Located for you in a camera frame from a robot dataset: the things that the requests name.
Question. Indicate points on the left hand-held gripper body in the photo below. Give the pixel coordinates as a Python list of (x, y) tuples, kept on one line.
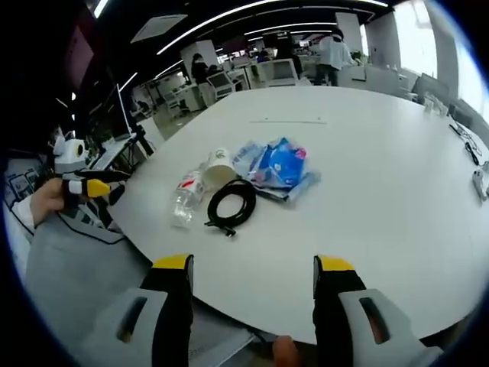
[(68, 160)]

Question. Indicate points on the white paper cup item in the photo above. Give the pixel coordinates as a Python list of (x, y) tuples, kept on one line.
[(218, 168)]

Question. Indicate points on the person's right hand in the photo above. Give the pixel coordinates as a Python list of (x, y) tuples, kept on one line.
[(284, 351)]

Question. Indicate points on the pale blue plastic bag item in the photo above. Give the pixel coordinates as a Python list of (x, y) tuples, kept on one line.
[(244, 154)]

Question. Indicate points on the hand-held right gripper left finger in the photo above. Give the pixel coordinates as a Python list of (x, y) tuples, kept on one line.
[(173, 306)]

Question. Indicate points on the clear plastic bottle item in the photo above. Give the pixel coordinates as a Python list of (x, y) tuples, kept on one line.
[(187, 199)]

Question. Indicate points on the computer monitor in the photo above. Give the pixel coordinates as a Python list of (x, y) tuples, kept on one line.
[(124, 111)]

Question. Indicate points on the blue printed packet item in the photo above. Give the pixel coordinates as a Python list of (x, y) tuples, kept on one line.
[(284, 162)]

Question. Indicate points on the white power strip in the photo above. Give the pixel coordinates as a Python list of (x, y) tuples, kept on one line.
[(480, 183)]

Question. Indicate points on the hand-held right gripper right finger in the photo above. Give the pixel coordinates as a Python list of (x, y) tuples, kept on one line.
[(332, 306)]

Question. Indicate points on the grey chair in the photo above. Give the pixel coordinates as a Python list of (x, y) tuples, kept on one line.
[(86, 221)]

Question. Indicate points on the person's left hand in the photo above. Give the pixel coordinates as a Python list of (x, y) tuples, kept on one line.
[(47, 200)]

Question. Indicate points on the white tabletop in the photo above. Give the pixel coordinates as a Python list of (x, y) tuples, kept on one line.
[(363, 214)]

